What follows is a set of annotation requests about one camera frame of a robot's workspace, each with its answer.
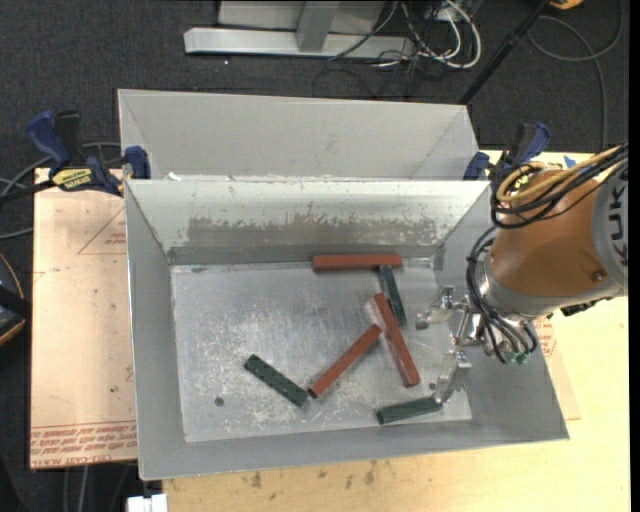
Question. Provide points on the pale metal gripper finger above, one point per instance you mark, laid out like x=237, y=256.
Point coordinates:
x=452, y=372
x=447, y=306

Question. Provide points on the dark green flat block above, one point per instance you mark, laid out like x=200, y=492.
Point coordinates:
x=276, y=380
x=407, y=410
x=392, y=292

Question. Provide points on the red-brown flat block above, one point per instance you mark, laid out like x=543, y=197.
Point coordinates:
x=397, y=342
x=357, y=262
x=345, y=361

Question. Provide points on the grey metal bin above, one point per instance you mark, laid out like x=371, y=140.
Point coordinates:
x=280, y=320

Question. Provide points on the brown cardboard board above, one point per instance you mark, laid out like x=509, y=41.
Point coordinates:
x=80, y=320

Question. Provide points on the black cylinder on white bracket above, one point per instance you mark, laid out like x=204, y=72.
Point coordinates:
x=580, y=308

